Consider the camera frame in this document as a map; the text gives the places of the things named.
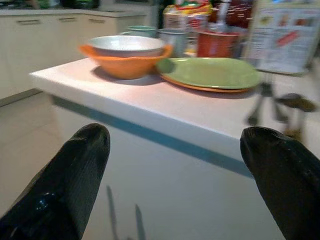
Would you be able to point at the red pot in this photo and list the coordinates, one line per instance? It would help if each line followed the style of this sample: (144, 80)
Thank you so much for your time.
(216, 45)

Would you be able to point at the grey mug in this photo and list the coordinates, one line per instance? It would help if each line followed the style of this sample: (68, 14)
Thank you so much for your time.
(175, 41)

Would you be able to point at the white printed carton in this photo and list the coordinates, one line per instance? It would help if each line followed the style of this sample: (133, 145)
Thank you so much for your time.
(282, 37)

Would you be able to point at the teal mug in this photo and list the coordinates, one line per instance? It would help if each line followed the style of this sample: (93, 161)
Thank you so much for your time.
(142, 31)

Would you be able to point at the orange plate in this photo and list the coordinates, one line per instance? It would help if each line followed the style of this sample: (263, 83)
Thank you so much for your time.
(225, 89)

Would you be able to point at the green plate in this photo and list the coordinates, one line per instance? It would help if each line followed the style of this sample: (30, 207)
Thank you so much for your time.
(210, 72)

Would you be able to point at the white kitchen island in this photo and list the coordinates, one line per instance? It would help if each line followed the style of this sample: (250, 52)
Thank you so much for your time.
(162, 187)

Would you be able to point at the white slim bottle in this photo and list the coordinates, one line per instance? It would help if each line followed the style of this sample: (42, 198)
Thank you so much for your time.
(221, 15)

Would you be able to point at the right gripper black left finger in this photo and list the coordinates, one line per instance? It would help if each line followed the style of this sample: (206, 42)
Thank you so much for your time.
(62, 185)

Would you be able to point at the colourful food package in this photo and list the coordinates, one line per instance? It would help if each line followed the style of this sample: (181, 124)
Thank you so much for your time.
(188, 13)

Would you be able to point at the dark red package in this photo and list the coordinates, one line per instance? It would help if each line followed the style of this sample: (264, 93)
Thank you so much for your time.
(237, 13)

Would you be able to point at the grey bowl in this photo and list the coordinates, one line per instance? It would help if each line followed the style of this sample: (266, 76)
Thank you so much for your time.
(126, 46)

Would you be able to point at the orange bowl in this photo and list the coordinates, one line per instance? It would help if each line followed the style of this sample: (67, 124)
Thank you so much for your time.
(125, 66)

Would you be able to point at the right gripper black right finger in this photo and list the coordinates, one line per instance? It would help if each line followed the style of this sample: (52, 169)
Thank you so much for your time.
(287, 180)

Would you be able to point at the cream kitchen cabinets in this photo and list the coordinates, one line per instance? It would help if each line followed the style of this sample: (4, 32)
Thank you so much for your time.
(50, 50)

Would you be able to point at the dark metal utensil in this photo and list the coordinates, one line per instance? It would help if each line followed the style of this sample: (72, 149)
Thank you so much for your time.
(296, 101)
(260, 105)

